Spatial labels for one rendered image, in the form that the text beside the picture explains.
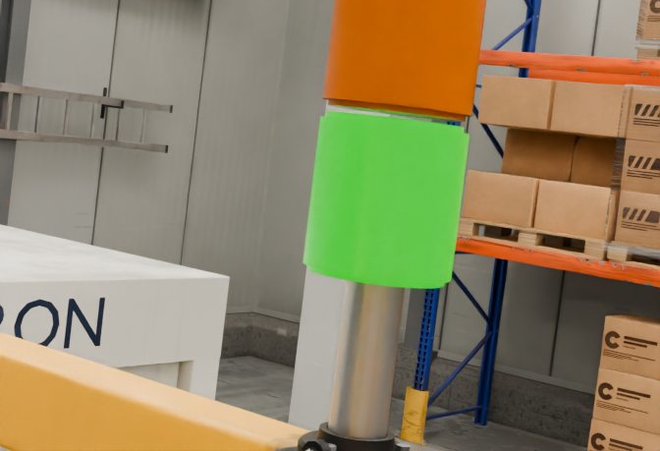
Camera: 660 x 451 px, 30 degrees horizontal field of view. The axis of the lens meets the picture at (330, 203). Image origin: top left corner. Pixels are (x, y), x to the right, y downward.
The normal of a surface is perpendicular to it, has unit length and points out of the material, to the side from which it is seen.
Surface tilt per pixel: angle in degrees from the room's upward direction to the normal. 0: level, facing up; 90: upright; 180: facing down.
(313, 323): 90
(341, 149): 90
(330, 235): 90
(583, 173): 91
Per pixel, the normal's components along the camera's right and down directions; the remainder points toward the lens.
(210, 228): 0.79, 0.13
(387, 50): -0.28, 0.02
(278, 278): -0.61, -0.04
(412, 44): -0.03, 0.05
